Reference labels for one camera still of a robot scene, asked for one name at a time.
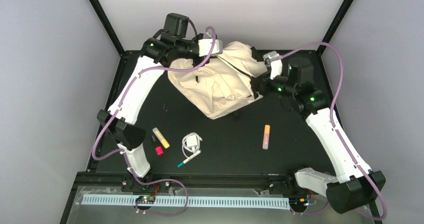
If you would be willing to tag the light blue slotted cable duct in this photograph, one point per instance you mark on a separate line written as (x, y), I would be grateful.
(277, 203)

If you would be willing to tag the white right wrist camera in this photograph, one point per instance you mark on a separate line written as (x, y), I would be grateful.
(274, 65)

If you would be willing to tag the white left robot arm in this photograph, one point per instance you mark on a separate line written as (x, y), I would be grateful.
(119, 133)

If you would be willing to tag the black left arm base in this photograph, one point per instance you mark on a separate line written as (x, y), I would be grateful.
(129, 184)

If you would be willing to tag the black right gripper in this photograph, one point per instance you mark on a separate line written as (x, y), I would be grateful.
(262, 84)

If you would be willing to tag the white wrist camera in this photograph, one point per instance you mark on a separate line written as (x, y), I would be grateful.
(274, 65)
(207, 45)

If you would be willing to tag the yellow highlighter pen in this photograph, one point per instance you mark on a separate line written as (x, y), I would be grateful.
(160, 137)

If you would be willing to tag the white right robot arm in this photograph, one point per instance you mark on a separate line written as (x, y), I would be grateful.
(354, 184)

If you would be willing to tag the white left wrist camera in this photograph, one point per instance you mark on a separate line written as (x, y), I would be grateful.
(207, 45)

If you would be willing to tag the teal capped white marker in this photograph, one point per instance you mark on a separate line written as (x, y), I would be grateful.
(189, 158)

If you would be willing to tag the orange highlighter pen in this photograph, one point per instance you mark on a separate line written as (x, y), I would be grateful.
(266, 137)

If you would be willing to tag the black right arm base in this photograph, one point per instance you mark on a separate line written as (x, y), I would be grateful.
(286, 186)

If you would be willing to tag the white charger with cable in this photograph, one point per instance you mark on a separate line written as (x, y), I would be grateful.
(191, 143)

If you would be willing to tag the cream canvas backpack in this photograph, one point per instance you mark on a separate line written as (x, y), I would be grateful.
(223, 85)

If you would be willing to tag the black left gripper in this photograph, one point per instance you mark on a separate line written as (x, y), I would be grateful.
(196, 62)

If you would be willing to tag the pink and black highlighter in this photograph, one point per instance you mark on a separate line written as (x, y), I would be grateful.
(157, 145)

